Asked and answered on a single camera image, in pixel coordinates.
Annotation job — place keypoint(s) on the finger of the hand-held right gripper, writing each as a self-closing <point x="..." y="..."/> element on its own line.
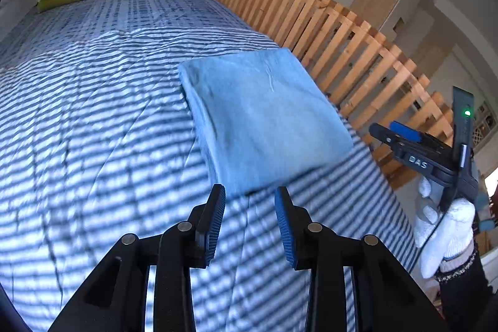
<point x="385" y="135"/>
<point x="404" y="129"/>

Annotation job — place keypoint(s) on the person's right forearm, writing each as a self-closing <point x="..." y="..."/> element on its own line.
<point x="463" y="289"/>

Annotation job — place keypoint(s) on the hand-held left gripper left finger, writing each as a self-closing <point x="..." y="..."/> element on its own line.
<point x="216" y="227"/>

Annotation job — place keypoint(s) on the light blue jeans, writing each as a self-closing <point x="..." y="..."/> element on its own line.
<point x="264" y="114"/>

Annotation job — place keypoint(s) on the blue white striped bedspread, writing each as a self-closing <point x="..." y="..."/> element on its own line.
<point x="97" y="122"/>

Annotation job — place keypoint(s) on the person's right hand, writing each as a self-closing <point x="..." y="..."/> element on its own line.
<point x="447" y="234"/>

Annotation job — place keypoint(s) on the wooden slatted bed frame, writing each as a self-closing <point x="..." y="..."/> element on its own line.
<point x="330" y="40"/>

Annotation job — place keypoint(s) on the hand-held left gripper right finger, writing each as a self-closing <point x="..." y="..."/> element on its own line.
<point x="284" y="231"/>

